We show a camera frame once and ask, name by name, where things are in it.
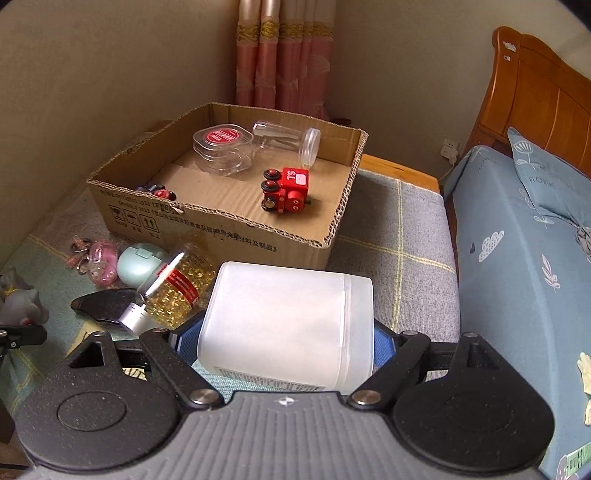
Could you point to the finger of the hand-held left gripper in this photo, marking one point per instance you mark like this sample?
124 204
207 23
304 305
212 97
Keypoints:
23 334

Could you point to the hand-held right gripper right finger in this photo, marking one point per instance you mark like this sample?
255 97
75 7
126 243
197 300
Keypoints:
385 344

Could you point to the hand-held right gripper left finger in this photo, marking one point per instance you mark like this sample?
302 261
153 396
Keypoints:
187 339

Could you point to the grey cat figurine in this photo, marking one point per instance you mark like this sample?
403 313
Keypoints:
18 297

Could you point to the frosted white plastic box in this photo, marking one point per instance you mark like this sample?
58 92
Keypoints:
281 323

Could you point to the brown cardboard box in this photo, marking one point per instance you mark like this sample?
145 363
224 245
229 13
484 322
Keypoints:
217 230

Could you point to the black toy train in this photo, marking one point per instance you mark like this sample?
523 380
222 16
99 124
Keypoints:
154 191

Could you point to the red toy train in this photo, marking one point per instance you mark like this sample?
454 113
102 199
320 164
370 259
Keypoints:
288 189

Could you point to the clear round box red label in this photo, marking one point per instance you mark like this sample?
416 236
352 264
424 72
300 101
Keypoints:
221 147

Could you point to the clear jar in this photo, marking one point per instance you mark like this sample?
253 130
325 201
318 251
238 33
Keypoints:
286 138

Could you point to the capsule jar with silver lid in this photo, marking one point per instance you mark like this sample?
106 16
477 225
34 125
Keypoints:
180 286

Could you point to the black oval case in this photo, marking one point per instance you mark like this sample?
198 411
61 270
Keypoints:
101 304

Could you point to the mint green case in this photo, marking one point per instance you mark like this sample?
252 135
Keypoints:
136 265

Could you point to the grey green checked blanket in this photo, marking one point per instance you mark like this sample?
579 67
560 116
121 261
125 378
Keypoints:
397 240

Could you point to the clear pink pig toy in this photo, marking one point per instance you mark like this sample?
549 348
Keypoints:
104 265

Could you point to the bed with blue sheet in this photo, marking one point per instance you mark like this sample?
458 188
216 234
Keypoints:
517 286

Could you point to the wooden bench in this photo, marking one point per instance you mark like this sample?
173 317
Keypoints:
397 170

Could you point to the crumpled grey cloth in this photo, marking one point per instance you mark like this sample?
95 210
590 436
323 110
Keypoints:
584 242

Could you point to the blue flower print pillow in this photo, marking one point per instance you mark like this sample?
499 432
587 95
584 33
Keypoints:
549 180

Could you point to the wooden headboard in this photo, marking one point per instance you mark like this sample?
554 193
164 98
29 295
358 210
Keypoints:
531 101

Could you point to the pink curtain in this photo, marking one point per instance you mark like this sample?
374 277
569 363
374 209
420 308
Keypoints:
281 60

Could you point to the white wall socket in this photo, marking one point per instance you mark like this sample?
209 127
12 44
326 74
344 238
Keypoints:
449 150

